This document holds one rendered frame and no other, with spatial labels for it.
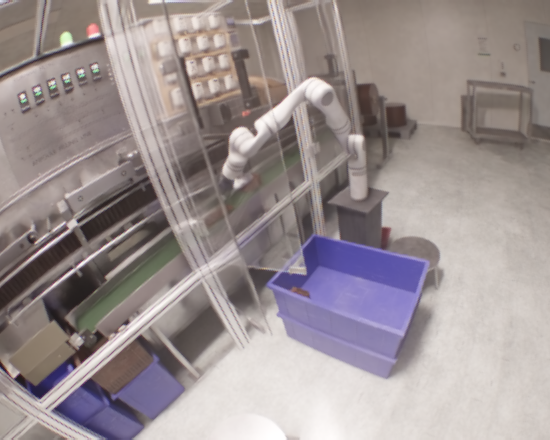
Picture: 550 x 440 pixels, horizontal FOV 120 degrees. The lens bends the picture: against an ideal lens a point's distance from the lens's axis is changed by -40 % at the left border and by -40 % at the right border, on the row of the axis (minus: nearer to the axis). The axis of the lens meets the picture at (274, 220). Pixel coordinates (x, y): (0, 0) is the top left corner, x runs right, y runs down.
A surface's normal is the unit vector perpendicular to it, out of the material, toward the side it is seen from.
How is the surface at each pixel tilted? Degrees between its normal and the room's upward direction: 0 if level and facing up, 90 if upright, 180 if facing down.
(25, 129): 90
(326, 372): 0
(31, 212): 90
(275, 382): 0
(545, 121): 90
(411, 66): 90
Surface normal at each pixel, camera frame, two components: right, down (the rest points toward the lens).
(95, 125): 0.77, 0.18
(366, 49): -0.61, 0.52
